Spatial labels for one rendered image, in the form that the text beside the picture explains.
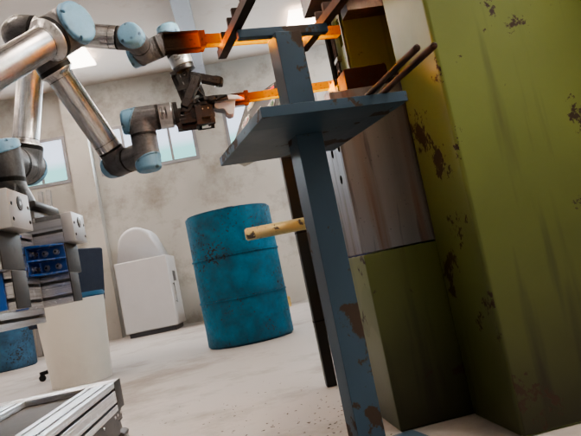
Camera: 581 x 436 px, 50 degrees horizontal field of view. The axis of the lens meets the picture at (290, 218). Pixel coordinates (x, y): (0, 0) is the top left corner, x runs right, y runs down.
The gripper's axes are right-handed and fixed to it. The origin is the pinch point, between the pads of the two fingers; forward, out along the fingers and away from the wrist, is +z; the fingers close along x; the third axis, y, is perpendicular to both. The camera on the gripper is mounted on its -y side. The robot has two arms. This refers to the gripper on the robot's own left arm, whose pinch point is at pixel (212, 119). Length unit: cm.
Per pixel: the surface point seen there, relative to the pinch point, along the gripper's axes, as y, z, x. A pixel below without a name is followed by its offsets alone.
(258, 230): -0.4, 40.4, -8.9
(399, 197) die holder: -36, 47, 46
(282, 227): -8.5, 42.5, -9.2
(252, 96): -12.2, 2.3, 24.5
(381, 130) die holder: -39, 28, 45
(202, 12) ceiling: -71, -229, -544
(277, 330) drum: 2, 115, -246
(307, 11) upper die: -41.0, -18.7, 13.4
